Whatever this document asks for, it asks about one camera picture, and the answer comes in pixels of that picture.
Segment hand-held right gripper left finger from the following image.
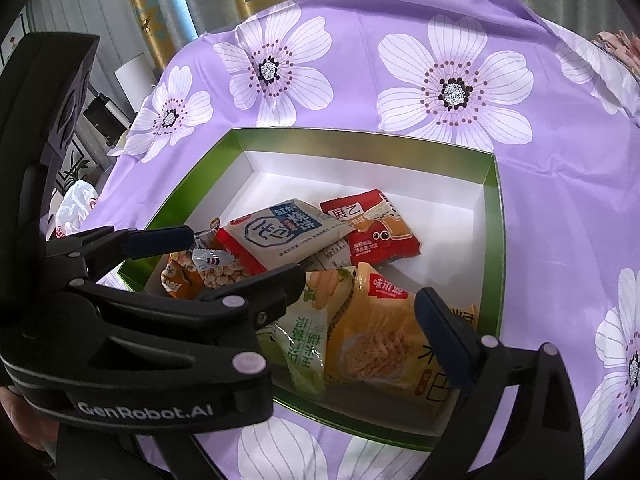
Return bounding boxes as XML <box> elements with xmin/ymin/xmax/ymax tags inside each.
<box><xmin>55</xmin><ymin>427</ymin><xmax>221</xmax><ymax>480</ymax></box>

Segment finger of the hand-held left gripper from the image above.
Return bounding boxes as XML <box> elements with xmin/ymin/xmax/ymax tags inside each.
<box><xmin>45</xmin><ymin>225</ymin><xmax>197</xmax><ymax>272</ymax></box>
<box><xmin>30</xmin><ymin>264</ymin><xmax>307</xmax><ymax>411</ymax></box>

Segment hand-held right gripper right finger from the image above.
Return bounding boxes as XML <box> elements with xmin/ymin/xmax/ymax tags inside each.
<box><xmin>415</xmin><ymin>287</ymin><xmax>586</xmax><ymax>480</ymax></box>

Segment brown peanut snack packet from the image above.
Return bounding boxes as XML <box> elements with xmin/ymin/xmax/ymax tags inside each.
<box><xmin>160</xmin><ymin>247</ymin><xmax>251</xmax><ymax>301</ymax></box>

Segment small blue white candy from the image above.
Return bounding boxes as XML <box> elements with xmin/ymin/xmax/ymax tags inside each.
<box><xmin>192</xmin><ymin>247</ymin><xmax>236</xmax><ymax>271</ymax></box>

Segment white and blue snack packet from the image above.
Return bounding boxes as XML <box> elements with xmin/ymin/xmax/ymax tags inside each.
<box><xmin>216</xmin><ymin>199</ymin><xmax>357</xmax><ymax>275</ymax></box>

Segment orange cracker snack packet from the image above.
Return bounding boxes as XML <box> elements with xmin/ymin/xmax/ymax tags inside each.
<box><xmin>324</xmin><ymin>261</ymin><xmax>481</xmax><ymax>418</ymax></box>

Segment beige snack packet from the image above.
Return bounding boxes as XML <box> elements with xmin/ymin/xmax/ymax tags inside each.
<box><xmin>255</xmin><ymin>267</ymin><xmax>357</xmax><ymax>402</ymax></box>

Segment pale printed snack packet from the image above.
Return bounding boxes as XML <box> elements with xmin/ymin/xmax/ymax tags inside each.
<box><xmin>300</xmin><ymin>240</ymin><xmax>353</xmax><ymax>271</ymax></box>

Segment red snack packet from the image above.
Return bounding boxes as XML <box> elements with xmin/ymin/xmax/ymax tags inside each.
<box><xmin>320</xmin><ymin>189</ymin><xmax>422</xmax><ymax>265</ymax></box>

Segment green cardboard box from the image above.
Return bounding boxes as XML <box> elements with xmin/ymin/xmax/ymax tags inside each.
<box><xmin>117</xmin><ymin>127</ymin><xmax>503</xmax><ymax>453</ymax></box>

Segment person's left hand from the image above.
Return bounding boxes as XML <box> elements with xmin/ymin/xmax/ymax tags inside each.
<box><xmin>0</xmin><ymin>385</ymin><xmax>56</xmax><ymax>453</ymax></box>

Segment white plastic bag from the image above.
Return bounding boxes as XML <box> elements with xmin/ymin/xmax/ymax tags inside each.
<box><xmin>54</xmin><ymin>180</ymin><xmax>98</xmax><ymax>238</ymax></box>

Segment potted plant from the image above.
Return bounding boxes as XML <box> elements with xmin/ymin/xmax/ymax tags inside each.
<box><xmin>57</xmin><ymin>152</ymin><xmax>93</xmax><ymax>186</ymax></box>

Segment black box-shaped device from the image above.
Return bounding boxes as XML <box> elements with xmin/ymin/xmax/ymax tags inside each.
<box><xmin>82</xmin><ymin>92</ymin><xmax>126</xmax><ymax>146</ymax></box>

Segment white cylinder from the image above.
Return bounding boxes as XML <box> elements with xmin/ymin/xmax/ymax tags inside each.
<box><xmin>115</xmin><ymin>54</ymin><xmax>153</xmax><ymax>111</ymax></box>

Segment framed picture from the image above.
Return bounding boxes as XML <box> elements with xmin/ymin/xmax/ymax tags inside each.
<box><xmin>0</xmin><ymin>12</ymin><xmax>28</xmax><ymax>68</ymax></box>

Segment grey curtain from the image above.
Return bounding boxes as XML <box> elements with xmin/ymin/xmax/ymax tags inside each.
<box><xmin>25</xmin><ymin>0</ymin><xmax>131</xmax><ymax>71</ymax></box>

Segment purple floral blanket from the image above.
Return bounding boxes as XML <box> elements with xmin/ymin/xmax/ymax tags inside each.
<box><xmin>92</xmin><ymin>0</ymin><xmax>640</xmax><ymax>480</ymax></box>

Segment pink floral cloth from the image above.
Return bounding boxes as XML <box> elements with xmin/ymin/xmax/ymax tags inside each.
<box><xmin>592</xmin><ymin>30</ymin><xmax>640</xmax><ymax>76</ymax></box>

